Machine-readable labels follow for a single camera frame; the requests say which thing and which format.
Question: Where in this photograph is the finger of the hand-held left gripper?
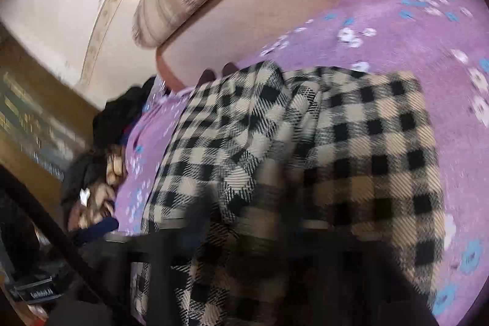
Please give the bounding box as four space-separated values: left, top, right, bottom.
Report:
71 217 120 247

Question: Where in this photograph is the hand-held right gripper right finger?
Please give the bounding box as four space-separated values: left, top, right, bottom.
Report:
263 162 440 326

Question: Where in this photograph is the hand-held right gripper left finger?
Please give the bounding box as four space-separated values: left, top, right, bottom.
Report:
128 184 230 326

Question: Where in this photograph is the black beige checked coat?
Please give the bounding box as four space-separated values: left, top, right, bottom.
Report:
130 60 447 326

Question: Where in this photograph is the dark grey garment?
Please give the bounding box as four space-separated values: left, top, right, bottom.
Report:
59 152 112 209

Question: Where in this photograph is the black garment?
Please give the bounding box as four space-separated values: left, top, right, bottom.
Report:
92 77 161 148

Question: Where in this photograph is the patterned glass door panel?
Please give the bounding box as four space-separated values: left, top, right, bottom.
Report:
0 70 77 181

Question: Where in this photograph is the purple floral bedsheet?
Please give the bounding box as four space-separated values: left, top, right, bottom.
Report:
115 0 489 326

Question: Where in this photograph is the black cable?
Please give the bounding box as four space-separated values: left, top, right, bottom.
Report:
0 163 131 326

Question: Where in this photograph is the wooden door frame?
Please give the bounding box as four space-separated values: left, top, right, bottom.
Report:
0 20 96 197

